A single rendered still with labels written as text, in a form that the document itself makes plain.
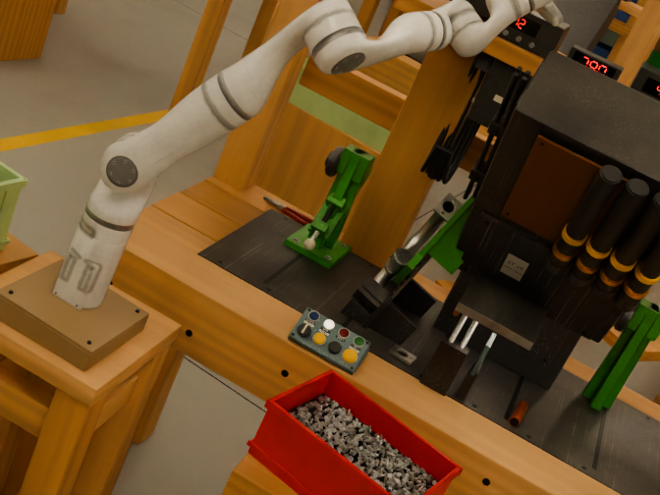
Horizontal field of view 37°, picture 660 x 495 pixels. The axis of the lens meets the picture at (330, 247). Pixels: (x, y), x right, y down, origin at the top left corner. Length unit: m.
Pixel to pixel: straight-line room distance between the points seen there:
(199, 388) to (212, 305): 1.37
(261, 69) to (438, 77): 0.84
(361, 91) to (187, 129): 0.95
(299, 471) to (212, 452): 1.39
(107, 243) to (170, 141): 0.23
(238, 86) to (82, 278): 0.46
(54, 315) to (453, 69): 1.11
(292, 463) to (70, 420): 0.39
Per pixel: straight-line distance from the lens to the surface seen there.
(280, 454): 1.78
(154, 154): 1.68
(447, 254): 2.08
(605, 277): 1.86
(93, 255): 1.79
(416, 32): 1.70
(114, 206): 1.77
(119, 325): 1.84
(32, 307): 1.80
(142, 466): 2.99
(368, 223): 2.50
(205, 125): 1.65
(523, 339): 1.90
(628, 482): 2.16
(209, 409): 3.30
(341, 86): 2.55
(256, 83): 1.62
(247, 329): 2.01
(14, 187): 2.07
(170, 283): 2.05
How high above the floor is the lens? 1.86
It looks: 23 degrees down
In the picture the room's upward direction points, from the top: 25 degrees clockwise
